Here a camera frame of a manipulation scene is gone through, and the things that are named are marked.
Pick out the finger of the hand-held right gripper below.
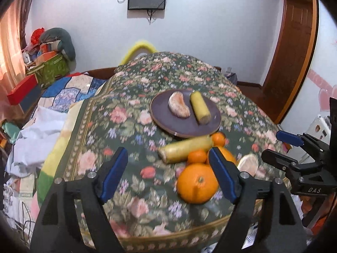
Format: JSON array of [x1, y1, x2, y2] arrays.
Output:
[[261, 149, 299, 173], [276, 131, 331, 153]]

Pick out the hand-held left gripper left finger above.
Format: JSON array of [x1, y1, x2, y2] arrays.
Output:
[[30, 147, 128, 253]]

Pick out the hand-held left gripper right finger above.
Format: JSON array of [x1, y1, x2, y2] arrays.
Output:
[[208, 147, 308, 253]]

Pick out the large orange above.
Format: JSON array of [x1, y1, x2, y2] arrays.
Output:
[[176, 163, 219, 204]]

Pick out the round purple plate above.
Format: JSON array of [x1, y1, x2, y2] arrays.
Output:
[[150, 89, 222, 138]]

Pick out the medium orange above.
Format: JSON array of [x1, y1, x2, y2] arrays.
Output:
[[206, 146, 237, 167]]

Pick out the peeled citrus piece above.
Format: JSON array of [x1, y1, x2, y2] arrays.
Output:
[[237, 153, 260, 176]]

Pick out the white appliance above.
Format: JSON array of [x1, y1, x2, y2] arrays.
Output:
[[286, 114, 333, 164]]

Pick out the small tangerine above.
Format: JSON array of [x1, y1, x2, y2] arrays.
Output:
[[211, 132, 226, 147], [187, 149, 207, 164]]

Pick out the long yellow banana piece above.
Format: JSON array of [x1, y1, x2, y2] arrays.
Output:
[[158, 135, 214, 164]]

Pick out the short yellow banana piece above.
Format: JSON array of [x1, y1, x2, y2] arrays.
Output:
[[190, 91, 211, 124]]

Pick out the peeled orange half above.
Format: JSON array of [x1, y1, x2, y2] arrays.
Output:
[[168, 91, 191, 118]]

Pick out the brown wooden door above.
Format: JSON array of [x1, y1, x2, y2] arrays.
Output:
[[260, 0, 320, 125]]

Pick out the white cloth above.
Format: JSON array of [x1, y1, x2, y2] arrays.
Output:
[[6, 105, 69, 178]]

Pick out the green floral blanket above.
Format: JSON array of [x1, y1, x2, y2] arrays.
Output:
[[39, 51, 293, 252]]

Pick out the blue patchwork quilt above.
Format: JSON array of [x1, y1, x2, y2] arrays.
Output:
[[5, 73, 109, 217]]

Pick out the teal cloth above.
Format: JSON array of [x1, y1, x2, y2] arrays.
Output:
[[2, 121, 22, 144]]

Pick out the green patterned box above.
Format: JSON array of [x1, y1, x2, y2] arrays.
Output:
[[34, 54, 71, 89]]

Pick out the red flat box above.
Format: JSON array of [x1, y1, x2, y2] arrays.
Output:
[[7, 74, 38, 105]]

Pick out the yellow curved tube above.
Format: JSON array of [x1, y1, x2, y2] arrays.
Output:
[[118, 39, 158, 65]]

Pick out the orange box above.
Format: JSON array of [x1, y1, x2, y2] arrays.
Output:
[[36, 51, 63, 64]]

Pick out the pink curtain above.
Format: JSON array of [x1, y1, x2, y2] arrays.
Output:
[[0, 0, 36, 129]]

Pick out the red bag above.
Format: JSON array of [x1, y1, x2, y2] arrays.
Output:
[[31, 28, 46, 44]]

